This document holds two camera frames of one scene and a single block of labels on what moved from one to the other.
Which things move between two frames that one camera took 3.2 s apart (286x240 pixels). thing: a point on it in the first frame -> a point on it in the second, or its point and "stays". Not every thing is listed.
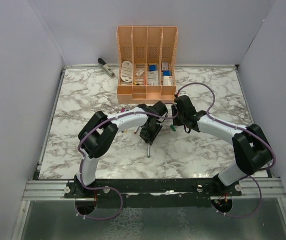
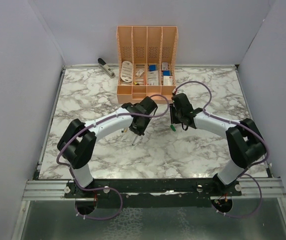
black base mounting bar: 159,193 stays
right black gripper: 176,122 stays
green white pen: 148,154 -> 134,140
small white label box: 140,73 stays
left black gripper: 149,137 -> 141,131
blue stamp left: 152,68 stays
